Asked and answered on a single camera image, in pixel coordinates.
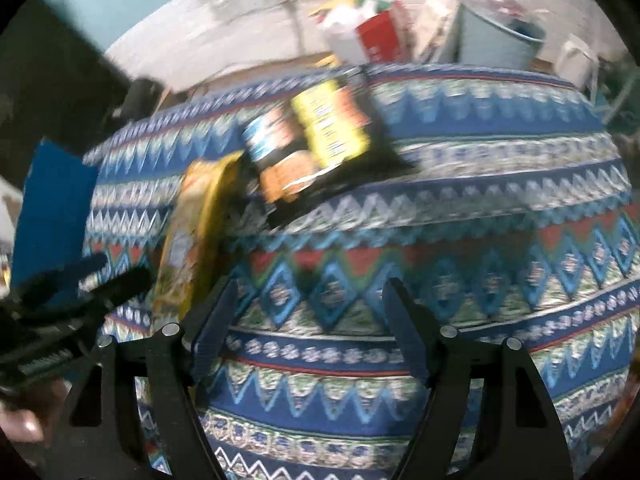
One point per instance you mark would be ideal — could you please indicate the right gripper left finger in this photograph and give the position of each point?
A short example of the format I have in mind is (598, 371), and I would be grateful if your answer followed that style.
(177, 357)

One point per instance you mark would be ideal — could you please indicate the red white shopping bag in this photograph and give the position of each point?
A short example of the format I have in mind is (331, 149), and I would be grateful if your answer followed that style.
(365, 31)

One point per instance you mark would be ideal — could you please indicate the blue cardboard box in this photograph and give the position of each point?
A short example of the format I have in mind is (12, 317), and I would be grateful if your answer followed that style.
(51, 227)

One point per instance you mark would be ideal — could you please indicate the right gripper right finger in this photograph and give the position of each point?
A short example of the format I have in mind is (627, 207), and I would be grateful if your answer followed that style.
(433, 355)

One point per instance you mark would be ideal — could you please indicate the gold snack pack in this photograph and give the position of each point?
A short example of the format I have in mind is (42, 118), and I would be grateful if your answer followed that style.
(186, 271)

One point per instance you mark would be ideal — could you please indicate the light blue waste bin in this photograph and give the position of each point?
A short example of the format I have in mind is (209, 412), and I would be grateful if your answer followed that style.
(488, 43)

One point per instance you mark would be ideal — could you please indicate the black yellow snack bag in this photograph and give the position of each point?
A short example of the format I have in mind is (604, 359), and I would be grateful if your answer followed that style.
(323, 142)

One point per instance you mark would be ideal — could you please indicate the white kettle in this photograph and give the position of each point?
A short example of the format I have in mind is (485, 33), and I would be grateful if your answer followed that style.
(575, 62)

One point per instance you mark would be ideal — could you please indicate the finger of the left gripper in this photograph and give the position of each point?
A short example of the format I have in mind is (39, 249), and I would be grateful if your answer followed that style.
(75, 272)
(130, 284)

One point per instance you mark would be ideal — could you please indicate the person's left hand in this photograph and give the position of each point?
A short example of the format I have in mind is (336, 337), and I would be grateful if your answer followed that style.
(31, 416)

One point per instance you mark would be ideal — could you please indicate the black roller device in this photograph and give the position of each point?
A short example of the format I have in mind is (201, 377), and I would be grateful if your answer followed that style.
(141, 99)

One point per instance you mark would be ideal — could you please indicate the patterned blue tablecloth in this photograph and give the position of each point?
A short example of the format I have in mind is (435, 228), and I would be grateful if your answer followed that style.
(519, 222)

